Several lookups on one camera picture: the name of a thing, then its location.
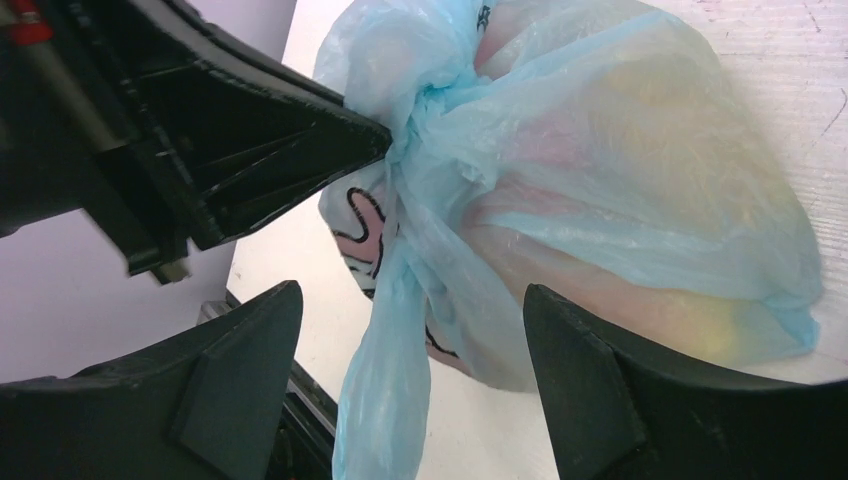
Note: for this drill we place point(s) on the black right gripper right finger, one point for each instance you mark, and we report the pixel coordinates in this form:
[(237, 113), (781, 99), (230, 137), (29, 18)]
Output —
[(620, 406)]

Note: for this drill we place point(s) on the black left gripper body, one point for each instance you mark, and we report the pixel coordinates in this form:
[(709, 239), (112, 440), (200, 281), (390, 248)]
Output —
[(65, 146)]

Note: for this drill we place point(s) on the light blue plastic bag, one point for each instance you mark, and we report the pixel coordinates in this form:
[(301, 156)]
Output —
[(594, 147)]

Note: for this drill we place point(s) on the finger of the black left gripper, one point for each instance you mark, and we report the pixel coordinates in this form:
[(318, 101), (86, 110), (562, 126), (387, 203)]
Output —
[(227, 140)]

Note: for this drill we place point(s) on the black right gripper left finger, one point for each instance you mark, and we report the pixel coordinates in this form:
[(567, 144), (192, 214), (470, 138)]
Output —
[(113, 420)]

